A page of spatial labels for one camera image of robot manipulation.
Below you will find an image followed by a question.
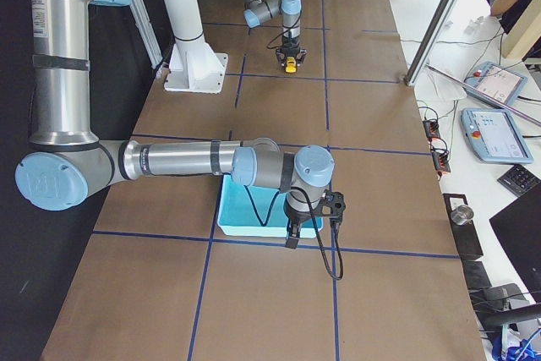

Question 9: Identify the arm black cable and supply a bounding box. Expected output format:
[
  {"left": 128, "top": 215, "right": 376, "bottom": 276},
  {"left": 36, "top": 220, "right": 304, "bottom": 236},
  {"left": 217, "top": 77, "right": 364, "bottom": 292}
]
[
  {"left": 265, "top": 25, "right": 297, "bottom": 52},
  {"left": 243, "top": 183, "right": 345, "bottom": 282}
]

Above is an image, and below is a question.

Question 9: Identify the steel cup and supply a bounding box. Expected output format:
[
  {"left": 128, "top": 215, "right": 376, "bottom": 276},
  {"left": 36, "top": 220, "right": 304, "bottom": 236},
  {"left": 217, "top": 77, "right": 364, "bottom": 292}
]
[{"left": 450, "top": 205, "right": 474, "bottom": 226}]

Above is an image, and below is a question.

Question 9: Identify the white camera pole base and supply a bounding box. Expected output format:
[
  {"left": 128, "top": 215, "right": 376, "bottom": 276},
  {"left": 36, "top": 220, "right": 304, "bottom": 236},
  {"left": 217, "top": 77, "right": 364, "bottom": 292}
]
[{"left": 164, "top": 0, "right": 228, "bottom": 94}]

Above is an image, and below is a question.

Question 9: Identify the black power strip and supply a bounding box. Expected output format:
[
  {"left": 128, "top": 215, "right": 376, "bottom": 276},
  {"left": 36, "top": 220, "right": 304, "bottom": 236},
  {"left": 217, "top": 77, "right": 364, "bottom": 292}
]
[
  {"left": 423, "top": 119, "right": 440, "bottom": 139},
  {"left": 430, "top": 149, "right": 451, "bottom": 175}
]

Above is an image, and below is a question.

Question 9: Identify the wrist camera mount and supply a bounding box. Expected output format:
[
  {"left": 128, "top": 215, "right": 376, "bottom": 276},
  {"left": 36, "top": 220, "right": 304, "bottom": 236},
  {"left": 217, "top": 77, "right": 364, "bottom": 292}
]
[{"left": 318, "top": 189, "right": 346, "bottom": 224}]

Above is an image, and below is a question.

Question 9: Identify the teach pendant tablet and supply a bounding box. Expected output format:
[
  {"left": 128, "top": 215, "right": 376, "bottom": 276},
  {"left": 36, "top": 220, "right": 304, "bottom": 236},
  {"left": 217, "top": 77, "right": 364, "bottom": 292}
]
[
  {"left": 464, "top": 62, "right": 527, "bottom": 106},
  {"left": 461, "top": 108, "right": 533, "bottom": 164}
]

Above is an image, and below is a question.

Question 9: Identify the aluminium frame post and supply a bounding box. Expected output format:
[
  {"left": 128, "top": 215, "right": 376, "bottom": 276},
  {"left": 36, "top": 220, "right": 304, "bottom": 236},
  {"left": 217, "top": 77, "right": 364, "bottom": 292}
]
[{"left": 404, "top": 0, "right": 457, "bottom": 86}]

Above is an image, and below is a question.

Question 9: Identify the yellow beetle toy car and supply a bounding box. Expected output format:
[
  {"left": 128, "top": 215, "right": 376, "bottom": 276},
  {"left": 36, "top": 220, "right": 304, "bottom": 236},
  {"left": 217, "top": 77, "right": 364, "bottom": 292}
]
[{"left": 284, "top": 57, "right": 298, "bottom": 74}]

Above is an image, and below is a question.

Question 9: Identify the black box under cup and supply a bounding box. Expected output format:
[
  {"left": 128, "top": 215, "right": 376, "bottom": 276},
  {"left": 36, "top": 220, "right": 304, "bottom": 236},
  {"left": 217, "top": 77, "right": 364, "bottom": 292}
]
[{"left": 443, "top": 193, "right": 484, "bottom": 260}]

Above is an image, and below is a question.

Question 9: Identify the upper teach pendant tablet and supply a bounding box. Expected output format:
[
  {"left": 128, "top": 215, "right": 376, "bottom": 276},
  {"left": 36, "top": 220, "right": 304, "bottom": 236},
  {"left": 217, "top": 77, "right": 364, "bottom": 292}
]
[{"left": 464, "top": 62, "right": 527, "bottom": 106}]

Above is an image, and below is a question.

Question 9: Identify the lower teach pendant tablet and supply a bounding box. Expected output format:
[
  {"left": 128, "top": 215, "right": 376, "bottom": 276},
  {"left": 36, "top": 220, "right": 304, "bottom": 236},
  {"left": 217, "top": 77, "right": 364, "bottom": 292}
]
[{"left": 461, "top": 108, "right": 533, "bottom": 164}]

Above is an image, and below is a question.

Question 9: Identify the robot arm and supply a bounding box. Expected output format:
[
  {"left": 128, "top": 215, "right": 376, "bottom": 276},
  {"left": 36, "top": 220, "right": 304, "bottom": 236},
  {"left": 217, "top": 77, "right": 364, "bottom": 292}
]
[
  {"left": 15, "top": 0, "right": 345, "bottom": 253},
  {"left": 243, "top": 0, "right": 307, "bottom": 74}
]

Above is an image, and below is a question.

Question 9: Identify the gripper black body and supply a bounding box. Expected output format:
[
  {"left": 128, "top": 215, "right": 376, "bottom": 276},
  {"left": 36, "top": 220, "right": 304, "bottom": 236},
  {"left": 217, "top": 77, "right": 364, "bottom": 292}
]
[
  {"left": 280, "top": 36, "right": 299, "bottom": 57},
  {"left": 284, "top": 204, "right": 314, "bottom": 235}
]

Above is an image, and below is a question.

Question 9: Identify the black computer keyboard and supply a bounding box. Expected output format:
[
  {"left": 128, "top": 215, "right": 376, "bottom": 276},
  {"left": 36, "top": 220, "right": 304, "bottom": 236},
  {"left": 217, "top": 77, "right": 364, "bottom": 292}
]
[{"left": 497, "top": 164, "right": 540, "bottom": 197}]

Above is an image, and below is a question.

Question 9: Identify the teal plastic storage bin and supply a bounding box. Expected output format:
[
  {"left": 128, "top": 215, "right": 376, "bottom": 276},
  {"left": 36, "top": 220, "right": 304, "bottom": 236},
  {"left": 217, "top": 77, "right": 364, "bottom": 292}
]
[{"left": 216, "top": 175, "right": 326, "bottom": 238}]

